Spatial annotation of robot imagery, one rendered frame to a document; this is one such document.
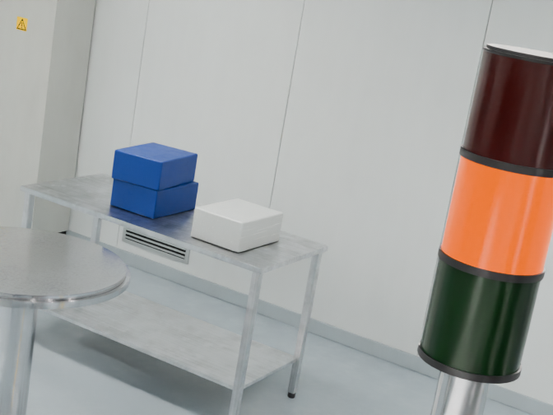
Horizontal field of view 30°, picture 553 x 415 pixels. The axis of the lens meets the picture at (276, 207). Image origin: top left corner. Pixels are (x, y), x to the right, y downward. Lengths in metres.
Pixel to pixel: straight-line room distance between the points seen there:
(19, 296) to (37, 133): 3.41
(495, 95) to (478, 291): 0.09
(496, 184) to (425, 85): 5.76
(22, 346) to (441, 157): 2.85
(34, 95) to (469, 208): 6.98
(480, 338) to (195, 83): 6.59
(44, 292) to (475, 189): 3.73
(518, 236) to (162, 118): 6.78
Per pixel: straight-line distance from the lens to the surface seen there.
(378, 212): 6.42
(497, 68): 0.46
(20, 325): 4.55
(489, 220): 0.47
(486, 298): 0.48
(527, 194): 0.47
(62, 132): 7.53
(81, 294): 4.19
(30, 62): 7.42
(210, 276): 7.14
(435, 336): 0.49
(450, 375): 0.50
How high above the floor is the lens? 2.37
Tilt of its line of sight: 14 degrees down
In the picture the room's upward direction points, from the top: 10 degrees clockwise
